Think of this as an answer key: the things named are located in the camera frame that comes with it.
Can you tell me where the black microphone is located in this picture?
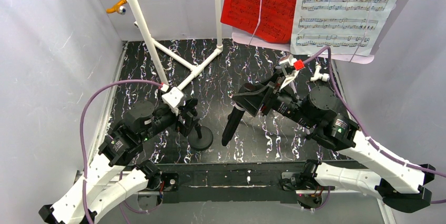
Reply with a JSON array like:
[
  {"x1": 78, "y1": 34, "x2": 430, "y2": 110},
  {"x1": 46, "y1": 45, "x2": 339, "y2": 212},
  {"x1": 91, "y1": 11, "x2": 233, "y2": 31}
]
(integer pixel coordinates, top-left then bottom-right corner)
[{"x1": 221, "y1": 83, "x2": 258, "y2": 146}]

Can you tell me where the red sheet music book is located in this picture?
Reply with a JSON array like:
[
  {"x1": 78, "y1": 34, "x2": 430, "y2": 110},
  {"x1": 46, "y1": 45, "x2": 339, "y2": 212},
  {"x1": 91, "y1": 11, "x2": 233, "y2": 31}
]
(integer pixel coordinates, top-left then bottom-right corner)
[{"x1": 220, "y1": 0, "x2": 296, "y2": 44}]

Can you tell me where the white sheet music page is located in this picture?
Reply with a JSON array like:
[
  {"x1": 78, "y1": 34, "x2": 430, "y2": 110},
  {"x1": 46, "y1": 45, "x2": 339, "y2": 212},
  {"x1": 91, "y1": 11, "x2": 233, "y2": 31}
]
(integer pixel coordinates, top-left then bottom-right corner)
[{"x1": 290, "y1": 0, "x2": 397, "y2": 57}]

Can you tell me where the lilac perforated music stand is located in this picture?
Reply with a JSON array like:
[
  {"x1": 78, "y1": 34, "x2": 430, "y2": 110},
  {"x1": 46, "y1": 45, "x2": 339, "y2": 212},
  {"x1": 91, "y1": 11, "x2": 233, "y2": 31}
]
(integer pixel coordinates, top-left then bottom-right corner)
[{"x1": 231, "y1": 0, "x2": 409, "y2": 65}]

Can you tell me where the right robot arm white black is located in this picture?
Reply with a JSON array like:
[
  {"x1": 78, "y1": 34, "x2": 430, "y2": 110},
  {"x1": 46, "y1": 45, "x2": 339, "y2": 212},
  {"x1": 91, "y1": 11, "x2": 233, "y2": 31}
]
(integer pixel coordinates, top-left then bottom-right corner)
[{"x1": 222, "y1": 82, "x2": 434, "y2": 213}]

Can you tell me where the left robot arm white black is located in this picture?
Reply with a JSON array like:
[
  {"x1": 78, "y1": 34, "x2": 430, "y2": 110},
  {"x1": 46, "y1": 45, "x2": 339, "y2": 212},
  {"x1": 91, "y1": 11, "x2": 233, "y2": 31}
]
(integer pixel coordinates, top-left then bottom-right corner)
[{"x1": 38, "y1": 98, "x2": 202, "y2": 223}]

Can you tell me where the white pipe tee fitting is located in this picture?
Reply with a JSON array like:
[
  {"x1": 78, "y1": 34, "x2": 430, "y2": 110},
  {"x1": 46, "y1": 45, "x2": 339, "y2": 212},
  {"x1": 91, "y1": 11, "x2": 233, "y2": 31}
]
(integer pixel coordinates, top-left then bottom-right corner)
[{"x1": 310, "y1": 64, "x2": 330, "y2": 82}]

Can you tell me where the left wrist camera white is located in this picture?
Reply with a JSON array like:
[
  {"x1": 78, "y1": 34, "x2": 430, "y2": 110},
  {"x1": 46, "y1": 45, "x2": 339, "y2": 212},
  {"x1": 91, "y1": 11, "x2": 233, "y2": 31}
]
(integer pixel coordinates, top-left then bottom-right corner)
[{"x1": 160, "y1": 84, "x2": 185, "y2": 116}]

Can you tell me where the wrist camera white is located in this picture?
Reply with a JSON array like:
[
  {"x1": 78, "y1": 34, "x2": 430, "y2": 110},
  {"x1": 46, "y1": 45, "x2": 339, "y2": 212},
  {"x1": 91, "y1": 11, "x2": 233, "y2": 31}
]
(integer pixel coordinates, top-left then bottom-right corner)
[
  {"x1": 160, "y1": 84, "x2": 185, "y2": 116},
  {"x1": 279, "y1": 54, "x2": 305, "y2": 90}
]

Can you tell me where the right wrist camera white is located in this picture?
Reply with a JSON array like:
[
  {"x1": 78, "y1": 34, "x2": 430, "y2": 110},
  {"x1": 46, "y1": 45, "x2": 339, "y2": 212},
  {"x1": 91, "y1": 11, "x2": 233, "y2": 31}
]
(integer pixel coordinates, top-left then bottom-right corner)
[{"x1": 279, "y1": 54, "x2": 305, "y2": 90}]

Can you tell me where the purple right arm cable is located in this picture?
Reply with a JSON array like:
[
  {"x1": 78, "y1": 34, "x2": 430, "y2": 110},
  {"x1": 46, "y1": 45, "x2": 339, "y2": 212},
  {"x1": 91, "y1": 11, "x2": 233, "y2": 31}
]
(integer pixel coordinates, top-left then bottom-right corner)
[{"x1": 302, "y1": 45, "x2": 446, "y2": 212}]

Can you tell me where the white PVC pipe frame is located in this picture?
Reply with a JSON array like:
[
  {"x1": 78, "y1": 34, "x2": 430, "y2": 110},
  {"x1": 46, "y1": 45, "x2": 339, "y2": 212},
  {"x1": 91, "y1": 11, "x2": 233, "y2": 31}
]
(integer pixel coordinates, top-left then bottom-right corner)
[{"x1": 115, "y1": 0, "x2": 225, "y2": 101}]

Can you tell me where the orange wall hook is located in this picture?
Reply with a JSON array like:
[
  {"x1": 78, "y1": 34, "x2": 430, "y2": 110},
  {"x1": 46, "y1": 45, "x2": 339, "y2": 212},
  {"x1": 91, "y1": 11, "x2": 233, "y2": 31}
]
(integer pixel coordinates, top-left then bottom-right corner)
[{"x1": 106, "y1": 0, "x2": 128, "y2": 15}]

